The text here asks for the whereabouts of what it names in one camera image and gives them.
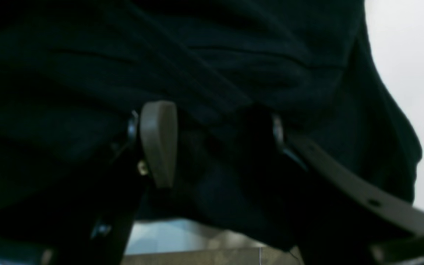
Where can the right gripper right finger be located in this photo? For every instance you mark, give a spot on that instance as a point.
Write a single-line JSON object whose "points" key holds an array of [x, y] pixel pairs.
{"points": [[384, 207]]}

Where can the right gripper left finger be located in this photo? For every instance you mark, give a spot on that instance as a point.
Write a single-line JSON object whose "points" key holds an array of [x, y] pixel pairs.
{"points": [[87, 218]]}

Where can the black T-shirt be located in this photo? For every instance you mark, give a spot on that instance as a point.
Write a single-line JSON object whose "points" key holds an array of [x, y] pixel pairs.
{"points": [[71, 72]]}

